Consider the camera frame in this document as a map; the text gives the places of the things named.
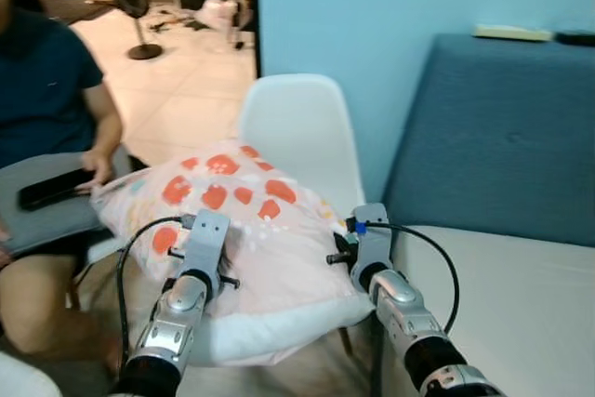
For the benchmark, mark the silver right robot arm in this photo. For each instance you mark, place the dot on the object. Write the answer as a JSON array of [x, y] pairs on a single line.
[[409, 318]]

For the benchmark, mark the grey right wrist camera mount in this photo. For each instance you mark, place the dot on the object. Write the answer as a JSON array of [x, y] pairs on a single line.
[[374, 239]]

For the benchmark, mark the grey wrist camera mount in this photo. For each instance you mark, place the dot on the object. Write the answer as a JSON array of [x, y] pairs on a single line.
[[206, 241], [374, 239]]

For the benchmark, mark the beige sofa seat cushion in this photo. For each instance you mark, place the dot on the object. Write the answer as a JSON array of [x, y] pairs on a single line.
[[521, 313]]

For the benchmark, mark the black remote control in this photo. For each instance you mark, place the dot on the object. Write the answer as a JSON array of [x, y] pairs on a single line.
[[54, 189]]

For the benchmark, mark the blue fabric sofa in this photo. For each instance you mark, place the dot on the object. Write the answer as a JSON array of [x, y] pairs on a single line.
[[493, 137]]

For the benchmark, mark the white pillow with orange spots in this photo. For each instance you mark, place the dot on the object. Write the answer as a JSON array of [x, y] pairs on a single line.
[[279, 267]]

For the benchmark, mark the dark floor mat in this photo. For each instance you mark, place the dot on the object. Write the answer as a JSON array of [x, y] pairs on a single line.
[[79, 8]]

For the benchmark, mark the white plastic bag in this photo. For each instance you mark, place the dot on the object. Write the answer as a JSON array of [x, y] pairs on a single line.
[[218, 14]]

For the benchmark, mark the white plastic chair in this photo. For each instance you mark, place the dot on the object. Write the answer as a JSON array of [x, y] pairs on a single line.
[[302, 127]]

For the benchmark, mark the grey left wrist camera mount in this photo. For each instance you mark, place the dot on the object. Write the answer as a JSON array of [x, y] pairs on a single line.
[[206, 241]]

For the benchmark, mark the small black flat object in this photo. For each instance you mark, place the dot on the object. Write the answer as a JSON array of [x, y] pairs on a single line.
[[576, 39]]

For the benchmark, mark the white rounded object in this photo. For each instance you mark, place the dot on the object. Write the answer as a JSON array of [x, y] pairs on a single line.
[[23, 378]]

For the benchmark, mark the person's left forearm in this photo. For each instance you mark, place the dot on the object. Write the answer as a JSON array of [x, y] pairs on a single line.
[[110, 132]]

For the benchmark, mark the person's left hand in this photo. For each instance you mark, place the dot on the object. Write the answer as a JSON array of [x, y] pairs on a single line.
[[98, 169]]

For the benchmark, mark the person in dark blue shirt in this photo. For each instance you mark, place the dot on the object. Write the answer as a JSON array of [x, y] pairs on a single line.
[[42, 90]]

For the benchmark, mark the pale yellow flat box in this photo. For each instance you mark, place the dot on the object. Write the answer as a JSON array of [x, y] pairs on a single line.
[[511, 33]]

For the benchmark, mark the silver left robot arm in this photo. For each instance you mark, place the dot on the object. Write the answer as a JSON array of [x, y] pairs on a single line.
[[172, 323]]

